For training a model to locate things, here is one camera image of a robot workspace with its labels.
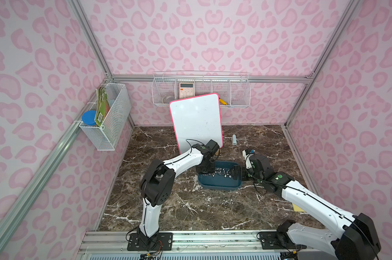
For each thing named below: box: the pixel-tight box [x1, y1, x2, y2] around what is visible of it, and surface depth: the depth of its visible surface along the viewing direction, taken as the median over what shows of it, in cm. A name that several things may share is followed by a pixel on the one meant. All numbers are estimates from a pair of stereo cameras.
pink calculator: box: [179, 82, 194, 100], surface depth 97 cm
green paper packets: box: [94, 86, 111, 128], surface depth 70 cm
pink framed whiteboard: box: [168, 93, 224, 155], surface depth 94 cm
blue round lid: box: [81, 109, 97, 126], surface depth 66 cm
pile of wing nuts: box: [203, 167, 232, 179], surface depth 97 cm
